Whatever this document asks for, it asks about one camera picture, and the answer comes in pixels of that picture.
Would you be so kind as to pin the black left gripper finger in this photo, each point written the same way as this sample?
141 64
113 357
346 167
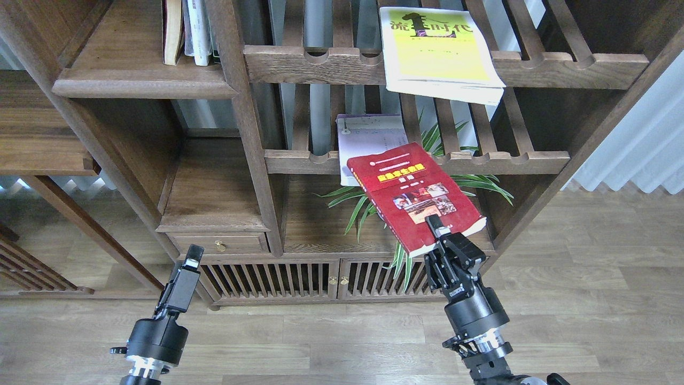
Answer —
193 257

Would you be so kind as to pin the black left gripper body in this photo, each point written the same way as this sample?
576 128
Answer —
158 342

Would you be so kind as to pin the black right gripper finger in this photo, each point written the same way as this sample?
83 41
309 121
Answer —
436 226

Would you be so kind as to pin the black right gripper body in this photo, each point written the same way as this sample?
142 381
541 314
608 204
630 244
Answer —
453 267

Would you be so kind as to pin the red cover book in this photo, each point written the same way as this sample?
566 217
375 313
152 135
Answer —
406 186

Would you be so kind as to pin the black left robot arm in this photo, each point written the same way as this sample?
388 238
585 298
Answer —
142 376

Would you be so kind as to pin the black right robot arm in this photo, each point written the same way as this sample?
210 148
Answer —
485 359

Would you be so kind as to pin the wooden side shelf unit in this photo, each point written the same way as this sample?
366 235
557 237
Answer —
66 232

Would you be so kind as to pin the brass drawer knob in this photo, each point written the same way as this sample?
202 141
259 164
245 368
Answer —
220 247

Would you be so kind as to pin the pale purple book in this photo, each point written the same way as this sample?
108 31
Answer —
366 134

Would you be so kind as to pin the dark wooden bookshelf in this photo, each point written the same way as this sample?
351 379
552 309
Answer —
234 151

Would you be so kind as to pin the yellow cover book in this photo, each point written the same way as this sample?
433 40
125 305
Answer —
437 53

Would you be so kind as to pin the green spine upright book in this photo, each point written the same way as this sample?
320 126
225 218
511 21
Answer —
215 49

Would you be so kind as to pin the white curtain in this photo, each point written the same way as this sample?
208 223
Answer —
645 150

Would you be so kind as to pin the tan spine upright book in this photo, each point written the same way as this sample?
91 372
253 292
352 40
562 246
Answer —
172 31

